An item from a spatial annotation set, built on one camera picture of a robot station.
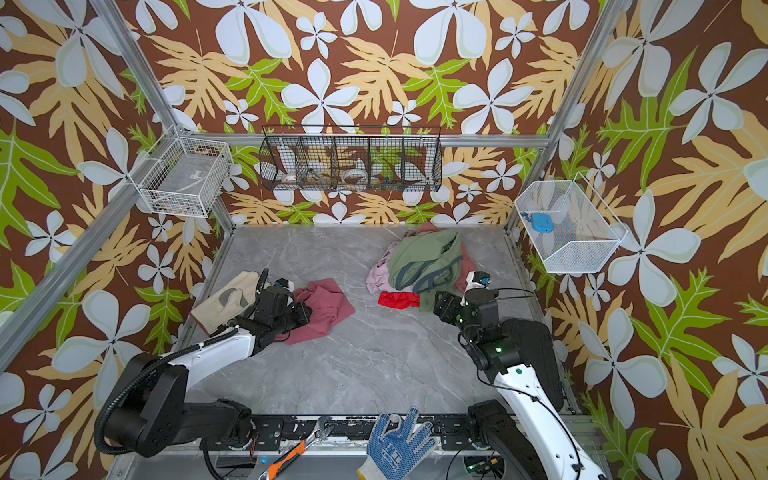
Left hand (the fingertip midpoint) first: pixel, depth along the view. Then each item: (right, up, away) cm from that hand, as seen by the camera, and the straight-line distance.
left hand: (310, 305), depth 91 cm
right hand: (+38, +5, -13) cm, 41 cm away
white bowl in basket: (+13, +43, +8) cm, 46 cm away
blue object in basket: (+69, +25, -4) cm, 73 cm away
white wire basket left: (-35, +38, -5) cm, 52 cm away
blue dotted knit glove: (+24, -32, -20) cm, 45 cm away
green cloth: (+37, +13, +2) cm, 39 cm away
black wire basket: (+12, +48, +6) cm, 50 cm away
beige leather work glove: (-29, 0, +7) cm, 29 cm away
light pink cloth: (+21, +8, +7) cm, 23 cm away
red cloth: (+28, +1, +7) cm, 29 cm away
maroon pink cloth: (+5, -1, 0) cm, 5 cm away
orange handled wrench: (+7, -28, -15) cm, 33 cm away
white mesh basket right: (+77, +22, -12) cm, 80 cm away
